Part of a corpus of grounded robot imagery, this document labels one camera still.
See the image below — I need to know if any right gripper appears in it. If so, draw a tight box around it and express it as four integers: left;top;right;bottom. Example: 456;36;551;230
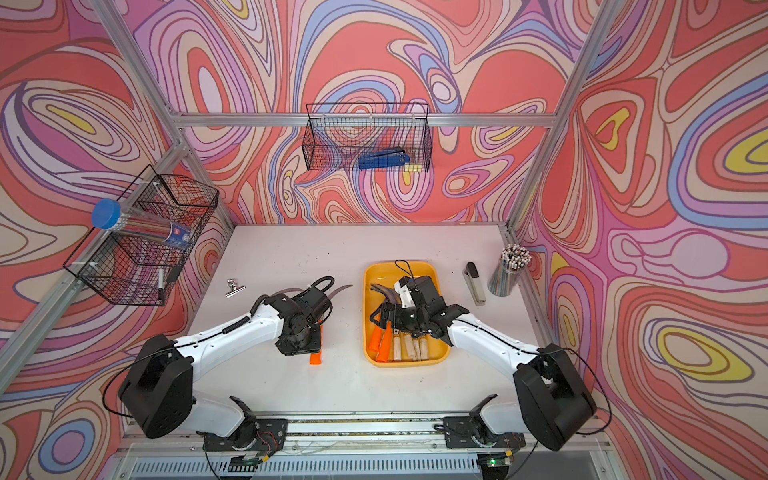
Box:
370;302;429;333

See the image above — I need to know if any yellow plastic tray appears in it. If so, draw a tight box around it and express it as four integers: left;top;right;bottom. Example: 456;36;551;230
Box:
362;262;450;368

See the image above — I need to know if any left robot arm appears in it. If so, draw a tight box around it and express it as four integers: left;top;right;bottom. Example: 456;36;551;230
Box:
118;275;335;450

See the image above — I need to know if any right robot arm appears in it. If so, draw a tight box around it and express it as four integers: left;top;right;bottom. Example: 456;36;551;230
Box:
369;268;597;451

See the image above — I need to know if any silver bulldog clip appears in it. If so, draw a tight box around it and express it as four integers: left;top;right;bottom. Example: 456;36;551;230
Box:
225;278;246;298

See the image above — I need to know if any cup of pencils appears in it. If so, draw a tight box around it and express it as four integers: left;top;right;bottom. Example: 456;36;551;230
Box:
487;244;532;297

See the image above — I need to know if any black marker in basket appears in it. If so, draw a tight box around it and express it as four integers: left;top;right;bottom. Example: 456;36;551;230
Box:
157;268;166;306

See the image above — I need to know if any blue tool in basket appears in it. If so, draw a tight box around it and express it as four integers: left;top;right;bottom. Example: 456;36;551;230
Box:
357;147;410;170

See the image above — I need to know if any clear bottle blue cap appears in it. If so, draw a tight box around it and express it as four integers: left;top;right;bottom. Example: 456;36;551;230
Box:
91;199;192;249

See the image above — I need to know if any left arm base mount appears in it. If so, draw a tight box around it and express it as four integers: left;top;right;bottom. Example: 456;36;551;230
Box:
203;396;288;454

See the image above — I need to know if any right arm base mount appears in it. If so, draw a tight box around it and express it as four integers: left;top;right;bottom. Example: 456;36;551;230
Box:
433;394;526;452

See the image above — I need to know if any left wire basket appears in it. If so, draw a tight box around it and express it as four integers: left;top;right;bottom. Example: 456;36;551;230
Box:
63;166;219;306

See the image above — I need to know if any wire basket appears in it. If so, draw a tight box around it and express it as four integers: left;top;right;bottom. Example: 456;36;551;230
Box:
63;166;219;306
302;102;433;173

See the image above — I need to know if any back wire basket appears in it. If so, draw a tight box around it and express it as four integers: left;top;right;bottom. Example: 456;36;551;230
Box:
302;102;433;173

